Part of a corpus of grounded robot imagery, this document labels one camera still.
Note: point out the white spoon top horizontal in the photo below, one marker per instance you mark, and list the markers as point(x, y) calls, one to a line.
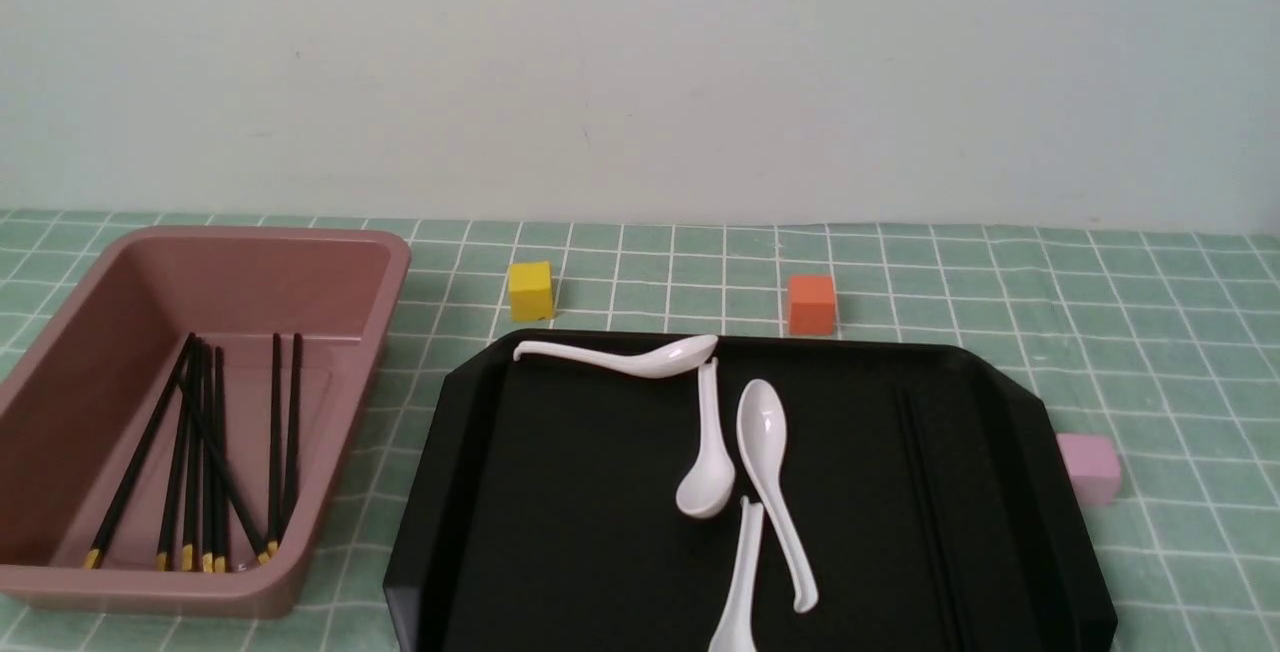
point(684, 354)

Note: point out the yellow cube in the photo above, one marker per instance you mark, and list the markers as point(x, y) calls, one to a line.
point(531, 291)

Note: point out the orange cube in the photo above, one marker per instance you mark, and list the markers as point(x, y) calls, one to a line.
point(811, 305)

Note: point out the white spoon centre bowl up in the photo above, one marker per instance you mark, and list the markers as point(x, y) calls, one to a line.
point(762, 432)

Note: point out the white spoon centre bowl down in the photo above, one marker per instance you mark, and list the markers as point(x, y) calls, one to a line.
point(707, 485)

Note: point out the black plastic tray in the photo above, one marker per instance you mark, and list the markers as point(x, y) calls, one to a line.
point(543, 514)

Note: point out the black chopstick pair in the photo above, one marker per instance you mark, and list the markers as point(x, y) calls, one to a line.
point(275, 448)
point(291, 482)

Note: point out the white spoon bottom edge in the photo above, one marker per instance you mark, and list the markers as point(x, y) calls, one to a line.
point(734, 630)

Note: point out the black chopstick right pair left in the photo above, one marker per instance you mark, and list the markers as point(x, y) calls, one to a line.
point(275, 448)

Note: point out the black chopstick crossing diagonal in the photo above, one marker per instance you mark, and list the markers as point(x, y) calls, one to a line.
point(225, 477)

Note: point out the pink cube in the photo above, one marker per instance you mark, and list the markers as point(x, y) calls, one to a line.
point(1093, 467)

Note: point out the pink plastic bin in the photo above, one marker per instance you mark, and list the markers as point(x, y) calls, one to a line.
point(308, 306)

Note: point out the green checkered tablecloth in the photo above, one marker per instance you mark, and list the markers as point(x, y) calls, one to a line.
point(1168, 343)

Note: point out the black chopstick leftmost slanted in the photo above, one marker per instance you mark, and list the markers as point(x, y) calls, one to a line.
point(110, 521)

